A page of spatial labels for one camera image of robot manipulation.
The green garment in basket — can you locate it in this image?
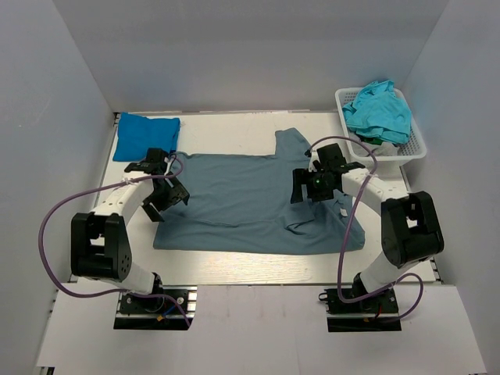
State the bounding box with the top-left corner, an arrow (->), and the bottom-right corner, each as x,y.
359,137 -> 384,145

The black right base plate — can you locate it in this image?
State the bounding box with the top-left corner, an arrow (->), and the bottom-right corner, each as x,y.
318,288 -> 402,333

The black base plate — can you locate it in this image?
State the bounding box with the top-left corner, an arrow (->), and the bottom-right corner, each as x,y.
318,288 -> 402,333
113,286 -> 198,331

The crumpled turquoise t shirt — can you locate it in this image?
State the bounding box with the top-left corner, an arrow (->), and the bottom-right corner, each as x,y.
342,80 -> 412,145

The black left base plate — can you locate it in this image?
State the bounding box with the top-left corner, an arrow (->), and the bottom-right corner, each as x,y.
113,286 -> 198,331

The grey-blue t shirt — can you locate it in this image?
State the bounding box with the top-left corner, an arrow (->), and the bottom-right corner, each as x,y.
153,128 -> 365,255

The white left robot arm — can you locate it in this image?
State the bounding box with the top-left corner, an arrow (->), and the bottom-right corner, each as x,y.
70,148 -> 190,295

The folded bright blue t shirt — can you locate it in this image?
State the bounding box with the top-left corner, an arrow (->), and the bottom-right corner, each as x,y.
112,112 -> 180,163

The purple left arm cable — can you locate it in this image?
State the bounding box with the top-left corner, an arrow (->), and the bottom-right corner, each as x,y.
37,154 -> 192,329

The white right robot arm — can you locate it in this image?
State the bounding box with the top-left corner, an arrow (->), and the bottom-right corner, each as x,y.
291,144 -> 445,304

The white plastic basket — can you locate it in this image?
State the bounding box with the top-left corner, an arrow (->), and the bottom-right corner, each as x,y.
335,80 -> 427,165

